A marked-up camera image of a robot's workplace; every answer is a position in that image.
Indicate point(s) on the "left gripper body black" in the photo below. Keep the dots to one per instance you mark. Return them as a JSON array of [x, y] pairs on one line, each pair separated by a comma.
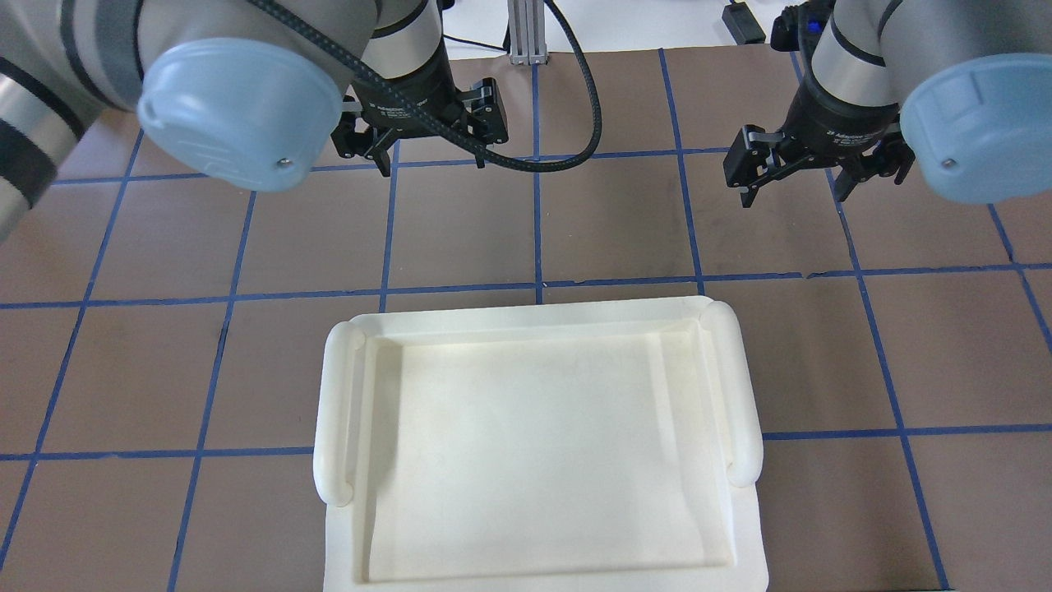
[[408, 89]]

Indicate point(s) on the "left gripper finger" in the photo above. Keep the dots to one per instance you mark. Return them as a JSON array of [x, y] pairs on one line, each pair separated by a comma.
[[478, 154], [381, 157]]

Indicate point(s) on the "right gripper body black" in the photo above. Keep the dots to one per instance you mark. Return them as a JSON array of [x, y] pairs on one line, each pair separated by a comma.
[[837, 117]]

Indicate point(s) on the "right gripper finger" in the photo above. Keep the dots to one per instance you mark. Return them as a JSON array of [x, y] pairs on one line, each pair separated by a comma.
[[852, 174], [748, 193]]

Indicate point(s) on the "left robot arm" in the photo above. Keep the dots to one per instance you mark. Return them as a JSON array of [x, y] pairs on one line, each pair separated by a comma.
[[248, 92]]

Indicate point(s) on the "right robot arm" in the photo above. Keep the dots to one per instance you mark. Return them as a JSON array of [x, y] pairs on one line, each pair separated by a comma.
[[959, 90]]

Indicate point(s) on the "black power adapter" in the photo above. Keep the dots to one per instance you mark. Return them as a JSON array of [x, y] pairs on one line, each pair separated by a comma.
[[742, 24]]

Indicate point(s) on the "white plastic tray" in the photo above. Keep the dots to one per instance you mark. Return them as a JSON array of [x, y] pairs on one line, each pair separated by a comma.
[[601, 446]]

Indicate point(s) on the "aluminium frame post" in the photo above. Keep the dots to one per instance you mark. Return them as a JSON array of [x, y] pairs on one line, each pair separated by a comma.
[[526, 33]]

